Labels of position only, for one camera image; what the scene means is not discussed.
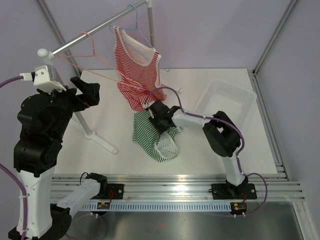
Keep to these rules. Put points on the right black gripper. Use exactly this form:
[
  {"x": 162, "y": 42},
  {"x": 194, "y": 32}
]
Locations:
[{"x": 153, "y": 121}]

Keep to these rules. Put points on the pink wire hanger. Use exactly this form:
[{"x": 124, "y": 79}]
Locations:
[{"x": 67, "y": 59}]

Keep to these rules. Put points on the blue wire hanger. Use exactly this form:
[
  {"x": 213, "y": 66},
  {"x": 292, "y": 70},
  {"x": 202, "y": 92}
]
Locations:
[{"x": 140, "y": 32}]

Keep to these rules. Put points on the aluminium mounting rail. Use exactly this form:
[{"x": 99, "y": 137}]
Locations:
[{"x": 195, "y": 188}]

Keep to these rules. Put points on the left aluminium frame post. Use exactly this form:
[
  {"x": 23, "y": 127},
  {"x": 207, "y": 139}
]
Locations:
[{"x": 48, "y": 16}]

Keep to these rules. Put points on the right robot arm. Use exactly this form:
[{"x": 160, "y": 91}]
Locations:
[{"x": 224, "y": 139}]

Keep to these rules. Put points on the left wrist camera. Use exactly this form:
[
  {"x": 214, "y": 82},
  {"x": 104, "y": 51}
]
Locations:
[{"x": 45, "y": 78}]

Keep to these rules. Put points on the red striped tank top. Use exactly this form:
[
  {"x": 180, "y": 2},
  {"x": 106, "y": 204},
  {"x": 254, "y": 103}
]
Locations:
[{"x": 138, "y": 66}]

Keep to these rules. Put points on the green striped tank top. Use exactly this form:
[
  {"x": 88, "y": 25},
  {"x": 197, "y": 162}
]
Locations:
[{"x": 159, "y": 146}]

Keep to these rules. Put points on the white plastic basket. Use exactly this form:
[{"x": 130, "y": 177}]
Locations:
[{"x": 236, "y": 101}]

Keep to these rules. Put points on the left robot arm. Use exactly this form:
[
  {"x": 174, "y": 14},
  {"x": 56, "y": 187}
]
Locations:
[{"x": 44, "y": 118}]

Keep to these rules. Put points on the aluminium frame post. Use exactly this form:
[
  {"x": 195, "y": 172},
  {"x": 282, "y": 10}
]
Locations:
[
  {"x": 48, "y": 16},
  {"x": 275, "y": 35}
]

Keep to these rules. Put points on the right aluminium frame post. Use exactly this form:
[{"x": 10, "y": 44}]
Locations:
[{"x": 275, "y": 35}]

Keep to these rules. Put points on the white metal clothes rack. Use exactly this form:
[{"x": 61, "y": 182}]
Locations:
[{"x": 48, "y": 56}]

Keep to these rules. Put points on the white slotted cable duct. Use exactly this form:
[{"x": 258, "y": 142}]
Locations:
[{"x": 157, "y": 207}]

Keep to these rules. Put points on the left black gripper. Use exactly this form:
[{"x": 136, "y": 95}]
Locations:
[{"x": 90, "y": 95}]

